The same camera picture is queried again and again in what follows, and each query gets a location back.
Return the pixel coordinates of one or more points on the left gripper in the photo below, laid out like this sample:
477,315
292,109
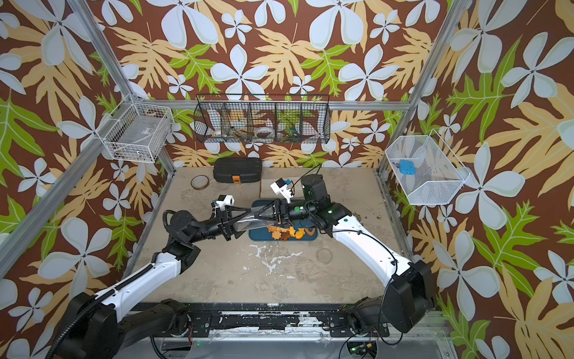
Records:
223,223

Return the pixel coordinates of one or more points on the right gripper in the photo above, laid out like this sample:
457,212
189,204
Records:
279,221

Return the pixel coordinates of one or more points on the clear jar orange cookies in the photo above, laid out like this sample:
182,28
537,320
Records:
250,222

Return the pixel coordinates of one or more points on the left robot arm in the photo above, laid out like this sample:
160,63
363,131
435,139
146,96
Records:
99,326

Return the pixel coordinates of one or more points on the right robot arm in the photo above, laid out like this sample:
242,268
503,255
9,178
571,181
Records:
409,288

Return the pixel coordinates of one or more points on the teal plastic tray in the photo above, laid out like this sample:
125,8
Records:
281,229

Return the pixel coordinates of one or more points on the brown tape roll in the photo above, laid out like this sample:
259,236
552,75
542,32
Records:
200,182

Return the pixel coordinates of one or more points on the black tool case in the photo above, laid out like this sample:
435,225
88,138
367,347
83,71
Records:
237,170

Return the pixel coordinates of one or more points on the blue object in basket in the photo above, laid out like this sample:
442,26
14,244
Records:
407,167

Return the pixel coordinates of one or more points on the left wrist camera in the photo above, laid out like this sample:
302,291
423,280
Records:
223,201

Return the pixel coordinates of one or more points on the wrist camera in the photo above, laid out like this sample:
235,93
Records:
283,187
223,201

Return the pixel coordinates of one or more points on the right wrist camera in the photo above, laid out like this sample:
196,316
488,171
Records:
283,187

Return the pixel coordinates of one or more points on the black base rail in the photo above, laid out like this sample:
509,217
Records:
332,320

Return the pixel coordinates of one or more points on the black wire basket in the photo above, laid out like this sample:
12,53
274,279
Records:
269,119

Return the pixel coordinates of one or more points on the white wire basket left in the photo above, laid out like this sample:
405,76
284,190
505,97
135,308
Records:
136,131

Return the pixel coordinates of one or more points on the white wire basket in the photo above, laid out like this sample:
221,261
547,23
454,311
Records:
136,131
440,174

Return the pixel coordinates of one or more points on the white wire basket right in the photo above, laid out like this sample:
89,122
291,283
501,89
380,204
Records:
440,174

